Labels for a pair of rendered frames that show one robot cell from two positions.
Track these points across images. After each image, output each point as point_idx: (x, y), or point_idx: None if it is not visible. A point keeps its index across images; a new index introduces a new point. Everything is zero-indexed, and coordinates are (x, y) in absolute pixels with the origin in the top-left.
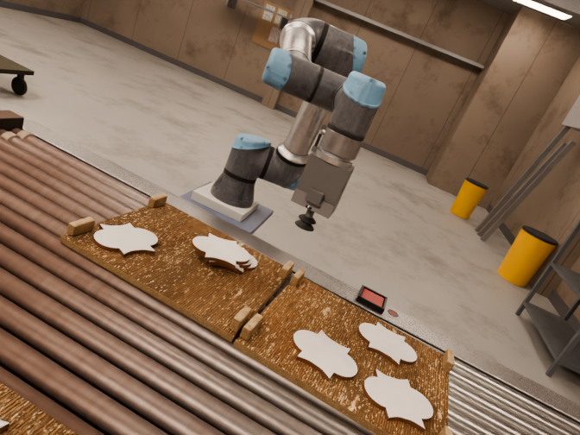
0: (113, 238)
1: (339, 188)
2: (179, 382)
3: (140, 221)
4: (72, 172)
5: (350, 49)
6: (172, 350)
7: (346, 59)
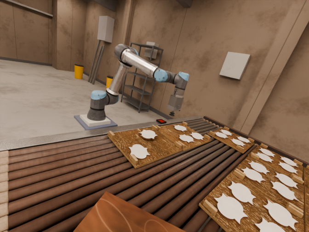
0: (140, 154)
1: (182, 102)
2: (197, 164)
3: (124, 144)
4: (67, 149)
5: (135, 54)
6: (186, 161)
7: None
